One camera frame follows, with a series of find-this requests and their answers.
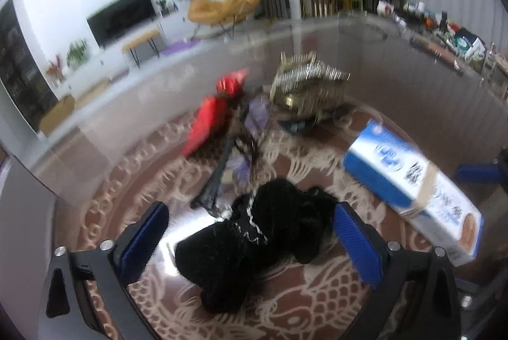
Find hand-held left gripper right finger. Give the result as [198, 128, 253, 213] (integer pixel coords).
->
[332, 201, 463, 340]

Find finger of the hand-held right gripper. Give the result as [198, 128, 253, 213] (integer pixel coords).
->
[454, 161, 508, 187]

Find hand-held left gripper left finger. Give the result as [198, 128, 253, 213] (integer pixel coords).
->
[37, 201, 170, 340]

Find blue and white carton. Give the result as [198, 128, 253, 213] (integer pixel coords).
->
[342, 119, 484, 267]

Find black velvet drawstring pouch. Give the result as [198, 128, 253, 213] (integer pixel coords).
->
[175, 178, 342, 315]

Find white foam storage box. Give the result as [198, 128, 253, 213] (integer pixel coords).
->
[0, 155, 57, 325]

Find red gift pouch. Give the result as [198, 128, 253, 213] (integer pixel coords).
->
[182, 68, 250, 158]

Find metal comb hair clip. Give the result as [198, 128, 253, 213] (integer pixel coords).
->
[270, 51, 352, 114]

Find brown patterned glass desktop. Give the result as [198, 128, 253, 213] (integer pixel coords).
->
[0, 12, 508, 340]

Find pile of small desk clutter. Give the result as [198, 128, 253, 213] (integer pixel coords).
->
[377, 0, 508, 95]

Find brown cardboard box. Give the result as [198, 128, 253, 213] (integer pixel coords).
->
[40, 94, 76, 136]

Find round beige pet bed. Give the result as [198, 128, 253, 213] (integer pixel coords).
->
[75, 78, 110, 106]

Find translucent purple pouch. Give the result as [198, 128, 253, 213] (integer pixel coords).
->
[233, 96, 275, 183]

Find white television cabinet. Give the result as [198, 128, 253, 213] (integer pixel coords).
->
[40, 10, 191, 114]

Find white vase with flowers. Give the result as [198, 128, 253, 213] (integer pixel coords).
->
[47, 54, 66, 87]

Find purple floor mat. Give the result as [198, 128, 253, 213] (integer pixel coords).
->
[161, 38, 201, 57]

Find large green potted plant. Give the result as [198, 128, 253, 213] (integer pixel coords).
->
[65, 39, 90, 70]

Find wooden bench with metal legs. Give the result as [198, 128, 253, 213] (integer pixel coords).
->
[122, 30, 161, 68]

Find dark glass-door bookshelf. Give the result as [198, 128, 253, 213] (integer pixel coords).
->
[0, 1, 60, 132]

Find black flat television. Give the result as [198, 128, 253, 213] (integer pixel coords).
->
[86, 0, 156, 49]

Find yellow lounge chair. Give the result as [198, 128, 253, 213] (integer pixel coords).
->
[187, 0, 272, 37]

